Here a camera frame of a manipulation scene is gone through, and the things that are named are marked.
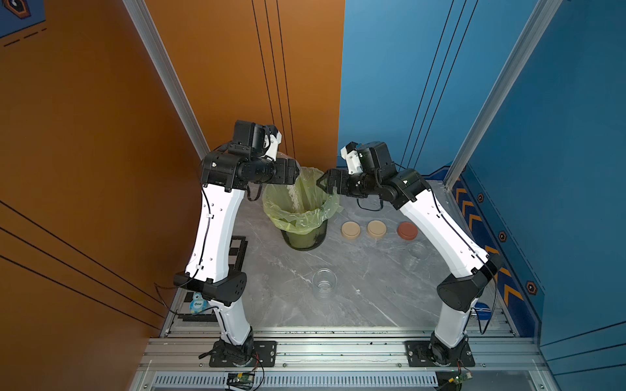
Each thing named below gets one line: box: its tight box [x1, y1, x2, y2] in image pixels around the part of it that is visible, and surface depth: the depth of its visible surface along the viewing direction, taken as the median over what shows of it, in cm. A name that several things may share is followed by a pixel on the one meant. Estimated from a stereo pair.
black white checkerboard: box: [229, 235, 249, 272], surface depth 96 cm
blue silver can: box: [473, 301, 492, 321], surface depth 81 cm
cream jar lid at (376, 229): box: [366, 219, 388, 239], surface depth 104 cm
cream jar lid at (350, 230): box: [340, 220, 362, 241], surface depth 104 cm
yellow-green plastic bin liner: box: [262, 166, 344, 235], surface depth 80 cm
